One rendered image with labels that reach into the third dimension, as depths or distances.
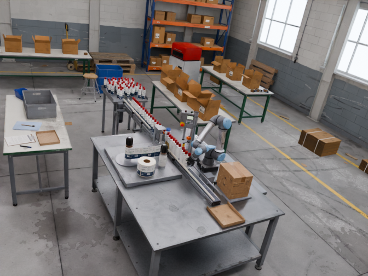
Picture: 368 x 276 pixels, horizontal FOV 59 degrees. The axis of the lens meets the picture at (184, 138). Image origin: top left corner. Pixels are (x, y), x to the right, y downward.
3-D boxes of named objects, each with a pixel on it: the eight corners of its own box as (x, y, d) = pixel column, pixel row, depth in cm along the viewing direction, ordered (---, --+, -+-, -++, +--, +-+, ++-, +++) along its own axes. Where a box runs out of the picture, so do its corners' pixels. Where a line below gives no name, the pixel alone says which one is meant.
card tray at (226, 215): (206, 208, 330) (207, 205, 328) (226, 203, 343) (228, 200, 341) (223, 228, 307) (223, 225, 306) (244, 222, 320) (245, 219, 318)
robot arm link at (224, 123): (216, 156, 398) (223, 114, 376) (225, 161, 388) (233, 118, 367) (209, 158, 390) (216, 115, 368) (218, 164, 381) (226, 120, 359)
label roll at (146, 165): (136, 176, 355) (137, 165, 349) (137, 166, 373) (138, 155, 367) (154, 178, 357) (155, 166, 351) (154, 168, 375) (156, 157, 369)
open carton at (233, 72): (221, 75, 833) (224, 61, 817) (235, 76, 850) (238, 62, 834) (228, 80, 802) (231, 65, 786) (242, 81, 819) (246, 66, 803)
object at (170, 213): (90, 138, 431) (90, 137, 430) (188, 129, 503) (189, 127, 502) (153, 252, 271) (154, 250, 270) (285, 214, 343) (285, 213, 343)
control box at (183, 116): (179, 123, 398) (182, 109, 390) (194, 126, 398) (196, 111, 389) (178, 126, 389) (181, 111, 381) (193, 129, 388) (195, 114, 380)
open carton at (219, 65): (208, 69, 878) (211, 55, 861) (224, 69, 902) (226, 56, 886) (216, 73, 850) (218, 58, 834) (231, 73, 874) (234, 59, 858)
